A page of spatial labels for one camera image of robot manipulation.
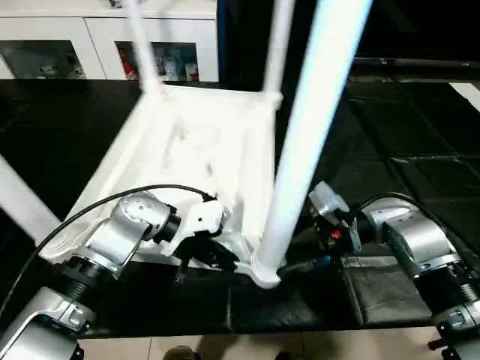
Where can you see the dark right robot foot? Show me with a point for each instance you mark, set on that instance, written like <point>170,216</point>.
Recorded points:
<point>285,356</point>

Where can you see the dark left robot foot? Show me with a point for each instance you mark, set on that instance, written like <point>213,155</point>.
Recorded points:
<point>182,353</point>

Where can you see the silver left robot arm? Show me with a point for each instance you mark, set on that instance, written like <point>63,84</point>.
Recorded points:
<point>112,236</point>

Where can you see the dark robot foot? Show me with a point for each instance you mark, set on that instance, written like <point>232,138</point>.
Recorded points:
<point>285,356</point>
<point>182,353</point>

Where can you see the black television screen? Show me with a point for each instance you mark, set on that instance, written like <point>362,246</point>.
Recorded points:
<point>412,30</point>

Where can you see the dark blue black cabinet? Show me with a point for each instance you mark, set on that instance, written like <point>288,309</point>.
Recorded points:
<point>243,37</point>

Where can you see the white plastic table leg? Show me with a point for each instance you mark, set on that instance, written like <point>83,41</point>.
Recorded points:
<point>22,202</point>
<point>311,112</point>
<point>144,52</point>
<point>277,48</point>

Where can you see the red white package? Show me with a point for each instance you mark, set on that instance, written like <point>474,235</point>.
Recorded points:
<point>127,63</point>

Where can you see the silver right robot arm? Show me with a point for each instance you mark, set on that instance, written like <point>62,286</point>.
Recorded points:
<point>416,236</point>

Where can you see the black metal stand bar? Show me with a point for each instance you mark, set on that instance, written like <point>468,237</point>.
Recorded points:
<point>437,345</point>

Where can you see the white plastic table top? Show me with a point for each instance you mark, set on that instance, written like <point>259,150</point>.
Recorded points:
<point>210,123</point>

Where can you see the black grey bundle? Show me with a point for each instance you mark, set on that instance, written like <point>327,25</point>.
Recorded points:
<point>114,3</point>

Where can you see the white glass-door cabinet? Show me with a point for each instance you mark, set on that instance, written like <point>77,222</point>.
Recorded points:
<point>56,30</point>

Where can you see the white board strip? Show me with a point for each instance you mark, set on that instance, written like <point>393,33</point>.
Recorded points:
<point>467,90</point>

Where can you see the black work mat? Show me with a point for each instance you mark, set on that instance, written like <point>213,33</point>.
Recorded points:
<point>412,180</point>

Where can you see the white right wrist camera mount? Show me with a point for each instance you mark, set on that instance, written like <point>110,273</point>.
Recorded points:
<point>326,198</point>

